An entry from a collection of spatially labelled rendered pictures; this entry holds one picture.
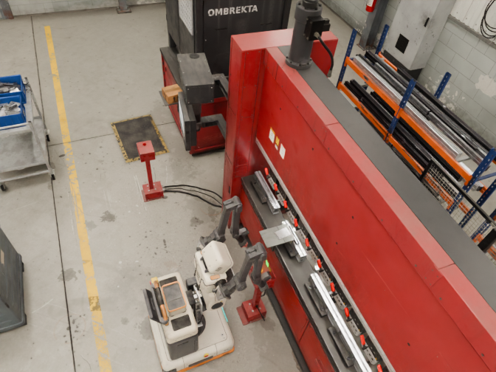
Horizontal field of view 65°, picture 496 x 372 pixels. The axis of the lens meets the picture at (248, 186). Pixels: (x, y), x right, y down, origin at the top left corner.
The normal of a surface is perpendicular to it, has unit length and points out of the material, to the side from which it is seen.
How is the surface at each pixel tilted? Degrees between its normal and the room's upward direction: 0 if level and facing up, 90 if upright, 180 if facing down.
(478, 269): 0
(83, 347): 0
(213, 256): 48
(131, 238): 0
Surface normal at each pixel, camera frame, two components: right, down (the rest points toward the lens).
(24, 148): 0.07, -0.66
